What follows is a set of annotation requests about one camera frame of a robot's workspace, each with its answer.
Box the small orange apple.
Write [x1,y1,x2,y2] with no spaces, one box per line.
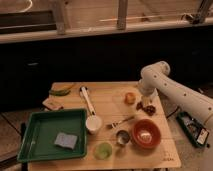
[124,92,136,105]

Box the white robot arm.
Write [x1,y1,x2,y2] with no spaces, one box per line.
[138,61,213,129]

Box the small metal cup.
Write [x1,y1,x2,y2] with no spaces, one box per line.
[116,130,130,146]

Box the white paper cup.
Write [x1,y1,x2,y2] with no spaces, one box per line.
[86,115,102,134]

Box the green plastic cup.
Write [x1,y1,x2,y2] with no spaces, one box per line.
[94,142,112,160]

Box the bunch of dark grapes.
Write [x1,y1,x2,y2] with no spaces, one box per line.
[136,102,156,116]

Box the red bowl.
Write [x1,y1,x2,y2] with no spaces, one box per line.
[131,119,161,149]

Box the green bin with items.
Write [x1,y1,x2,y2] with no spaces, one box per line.
[176,112,209,148]

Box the green plastic tray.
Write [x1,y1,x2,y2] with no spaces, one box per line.
[17,109,87,163]

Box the white handled utensil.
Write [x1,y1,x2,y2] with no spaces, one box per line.
[79,86,96,115]

